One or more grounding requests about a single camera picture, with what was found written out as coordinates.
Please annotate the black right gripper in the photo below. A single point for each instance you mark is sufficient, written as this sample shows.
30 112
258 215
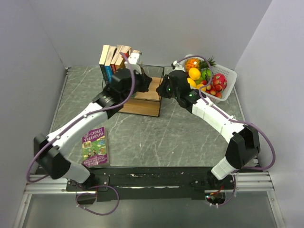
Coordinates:
161 90

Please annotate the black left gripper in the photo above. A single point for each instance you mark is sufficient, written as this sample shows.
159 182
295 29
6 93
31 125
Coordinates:
145 80

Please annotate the green 104-storey treehouse book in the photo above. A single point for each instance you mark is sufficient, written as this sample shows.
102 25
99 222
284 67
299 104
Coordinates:
140 62

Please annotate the orange 39-storey treehouse book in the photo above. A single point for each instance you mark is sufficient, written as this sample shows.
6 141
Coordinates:
126 50

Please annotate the red 13-storey treehouse book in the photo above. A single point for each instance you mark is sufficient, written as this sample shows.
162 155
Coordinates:
115 60

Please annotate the blue comic cover book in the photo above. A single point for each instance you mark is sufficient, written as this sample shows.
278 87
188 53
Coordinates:
111 52

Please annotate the dark grey cover book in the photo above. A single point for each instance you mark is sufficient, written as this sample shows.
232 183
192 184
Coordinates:
102 62

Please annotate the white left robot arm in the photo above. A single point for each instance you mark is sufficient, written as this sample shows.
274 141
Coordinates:
50 151

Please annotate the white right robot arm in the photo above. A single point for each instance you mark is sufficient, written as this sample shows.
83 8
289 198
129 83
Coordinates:
243 140

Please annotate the wooden two-tier metal shelf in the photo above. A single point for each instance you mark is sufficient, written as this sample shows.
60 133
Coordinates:
147 103

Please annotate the yellow lemon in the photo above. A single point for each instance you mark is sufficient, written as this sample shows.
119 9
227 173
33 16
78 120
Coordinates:
191 82

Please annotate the orange round fruit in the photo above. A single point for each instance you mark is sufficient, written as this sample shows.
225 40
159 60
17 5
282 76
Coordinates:
194 73

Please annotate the orange spiky fruit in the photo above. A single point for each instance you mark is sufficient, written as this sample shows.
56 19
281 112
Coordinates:
192 63

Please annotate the green apple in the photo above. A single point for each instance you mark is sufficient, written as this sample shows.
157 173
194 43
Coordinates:
206 74

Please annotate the pink dragon fruit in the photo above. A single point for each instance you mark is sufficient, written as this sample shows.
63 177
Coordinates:
219 82

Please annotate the white plastic fruit basket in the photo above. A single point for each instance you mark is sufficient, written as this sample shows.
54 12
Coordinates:
209 90

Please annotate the purple 117-storey treehouse book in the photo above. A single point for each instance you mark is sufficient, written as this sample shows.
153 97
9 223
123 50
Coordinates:
95 149

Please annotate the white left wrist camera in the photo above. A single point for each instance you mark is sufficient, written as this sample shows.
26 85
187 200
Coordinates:
132 63

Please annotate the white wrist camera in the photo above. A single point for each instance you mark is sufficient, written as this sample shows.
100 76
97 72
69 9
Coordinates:
132 63
177 66

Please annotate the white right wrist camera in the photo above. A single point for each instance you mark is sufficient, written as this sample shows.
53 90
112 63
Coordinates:
177 66

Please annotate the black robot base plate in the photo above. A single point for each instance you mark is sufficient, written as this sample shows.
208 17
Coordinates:
148 183

